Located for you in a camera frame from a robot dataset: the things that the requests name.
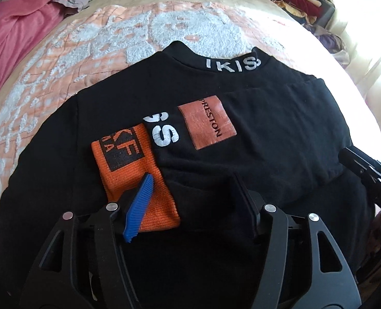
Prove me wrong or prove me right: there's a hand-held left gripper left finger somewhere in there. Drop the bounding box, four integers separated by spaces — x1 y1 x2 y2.
26 173 155 309

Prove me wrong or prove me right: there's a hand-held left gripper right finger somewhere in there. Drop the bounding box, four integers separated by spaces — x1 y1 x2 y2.
234 174 362 309

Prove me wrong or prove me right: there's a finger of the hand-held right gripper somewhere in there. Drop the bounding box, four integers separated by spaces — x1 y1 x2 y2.
338 147 381 184

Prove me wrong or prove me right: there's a dark storage box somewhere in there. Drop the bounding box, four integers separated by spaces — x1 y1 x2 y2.
316 2 337 30

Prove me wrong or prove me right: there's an orange and white fleece blanket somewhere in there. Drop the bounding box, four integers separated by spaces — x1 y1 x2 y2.
0 0 381 226

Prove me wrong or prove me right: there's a pink blanket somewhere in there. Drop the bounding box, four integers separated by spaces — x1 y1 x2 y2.
0 0 81 113

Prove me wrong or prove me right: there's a black sweatshirt with orange patches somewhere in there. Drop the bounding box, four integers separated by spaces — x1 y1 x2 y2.
0 40 381 309

